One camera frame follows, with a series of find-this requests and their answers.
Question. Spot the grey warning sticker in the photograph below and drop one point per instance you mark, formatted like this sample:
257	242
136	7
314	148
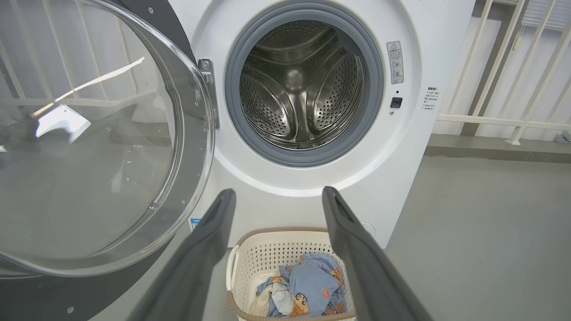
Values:
395	62

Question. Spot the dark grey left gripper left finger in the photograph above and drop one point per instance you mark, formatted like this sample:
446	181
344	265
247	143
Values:
196	267

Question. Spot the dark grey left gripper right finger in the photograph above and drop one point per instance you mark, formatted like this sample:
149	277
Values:
366	267

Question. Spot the blue cartoon print garment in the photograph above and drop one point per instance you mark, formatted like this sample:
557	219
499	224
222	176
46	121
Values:
312	281

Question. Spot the white and cream garment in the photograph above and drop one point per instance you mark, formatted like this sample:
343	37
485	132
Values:
261	305

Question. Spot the white front-load washing machine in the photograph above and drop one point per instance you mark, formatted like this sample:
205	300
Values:
401	156

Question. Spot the small grey floor object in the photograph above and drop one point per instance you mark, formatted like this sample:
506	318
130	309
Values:
564	137

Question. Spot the stainless steel washing machine drum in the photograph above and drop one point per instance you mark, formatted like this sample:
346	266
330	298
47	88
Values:
303	89

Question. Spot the black door latch slot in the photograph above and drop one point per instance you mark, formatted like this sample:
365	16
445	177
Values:
396	102

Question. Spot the white metal railing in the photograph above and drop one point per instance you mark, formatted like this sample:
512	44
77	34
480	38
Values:
490	120

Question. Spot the metal door hinge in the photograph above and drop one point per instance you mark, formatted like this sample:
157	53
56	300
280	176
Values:
208	89

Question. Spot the cream perforated laundry basket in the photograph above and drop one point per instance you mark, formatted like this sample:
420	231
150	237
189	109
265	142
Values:
254	267

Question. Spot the white horizontal window blinds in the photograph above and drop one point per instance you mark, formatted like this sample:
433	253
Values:
548	13

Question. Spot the round white filter cover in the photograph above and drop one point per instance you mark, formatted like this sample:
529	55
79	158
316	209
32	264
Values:
369	228

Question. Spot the round black glass washer door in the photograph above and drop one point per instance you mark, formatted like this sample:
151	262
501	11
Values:
89	178

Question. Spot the blue energy label sticker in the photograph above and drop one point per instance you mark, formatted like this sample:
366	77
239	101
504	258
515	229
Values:
195	224

